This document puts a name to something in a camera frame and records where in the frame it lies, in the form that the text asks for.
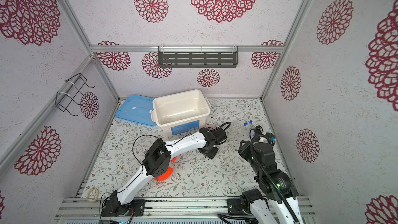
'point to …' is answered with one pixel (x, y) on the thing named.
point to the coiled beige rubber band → (88, 193)
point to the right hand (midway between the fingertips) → (243, 141)
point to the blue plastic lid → (136, 109)
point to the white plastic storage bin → (181, 114)
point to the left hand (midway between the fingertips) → (208, 155)
